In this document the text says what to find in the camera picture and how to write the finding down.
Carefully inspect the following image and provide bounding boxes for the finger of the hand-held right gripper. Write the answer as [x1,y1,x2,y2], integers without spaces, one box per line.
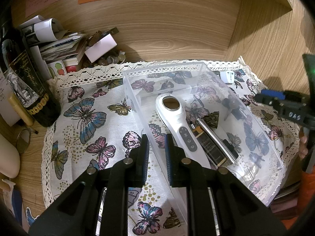
[253,88,287,107]

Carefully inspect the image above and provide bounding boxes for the white handheld massager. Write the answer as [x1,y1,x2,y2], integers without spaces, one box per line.
[156,95,199,160]

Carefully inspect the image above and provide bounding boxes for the black rectangular bottle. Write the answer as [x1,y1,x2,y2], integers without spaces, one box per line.
[191,124,227,170]

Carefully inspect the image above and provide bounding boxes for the dark pleated fan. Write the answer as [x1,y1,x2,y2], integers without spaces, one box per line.
[200,111,220,129]

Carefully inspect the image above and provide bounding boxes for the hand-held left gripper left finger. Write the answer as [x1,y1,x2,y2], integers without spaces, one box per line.
[28,134,150,236]

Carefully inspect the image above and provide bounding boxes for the white plug adapter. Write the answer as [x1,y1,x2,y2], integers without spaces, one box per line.
[220,70,235,84]

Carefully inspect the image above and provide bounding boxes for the dark wine bottle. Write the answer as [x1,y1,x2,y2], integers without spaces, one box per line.
[0,21,62,128]

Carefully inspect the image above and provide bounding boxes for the small round mirror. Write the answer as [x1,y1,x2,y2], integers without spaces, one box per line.
[15,127,38,155]

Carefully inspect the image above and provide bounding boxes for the stack of papers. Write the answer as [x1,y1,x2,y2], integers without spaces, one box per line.
[18,15,89,74]

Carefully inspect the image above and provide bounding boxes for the person's right forearm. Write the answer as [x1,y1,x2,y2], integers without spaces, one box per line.
[296,170,315,223]

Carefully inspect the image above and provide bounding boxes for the clear plastic box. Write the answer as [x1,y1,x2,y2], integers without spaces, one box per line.
[122,60,285,207]

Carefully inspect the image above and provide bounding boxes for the person's right hand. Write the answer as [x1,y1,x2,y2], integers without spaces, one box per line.
[298,130,309,161]

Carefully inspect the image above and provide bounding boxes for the butterfly print cloth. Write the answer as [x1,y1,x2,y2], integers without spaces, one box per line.
[41,56,307,236]

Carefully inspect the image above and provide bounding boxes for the silver metal tube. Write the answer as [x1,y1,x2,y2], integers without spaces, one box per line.
[196,118,235,165]

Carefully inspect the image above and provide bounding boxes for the small black block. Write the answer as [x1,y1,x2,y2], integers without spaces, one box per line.
[222,139,240,159]

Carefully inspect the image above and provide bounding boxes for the white card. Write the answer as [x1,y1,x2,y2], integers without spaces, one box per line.
[84,34,118,63]

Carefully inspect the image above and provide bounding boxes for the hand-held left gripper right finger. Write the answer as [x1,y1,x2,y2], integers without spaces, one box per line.
[165,134,287,236]

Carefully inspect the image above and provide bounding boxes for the pile of small stones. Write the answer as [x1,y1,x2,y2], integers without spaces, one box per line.
[84,49,127,67]

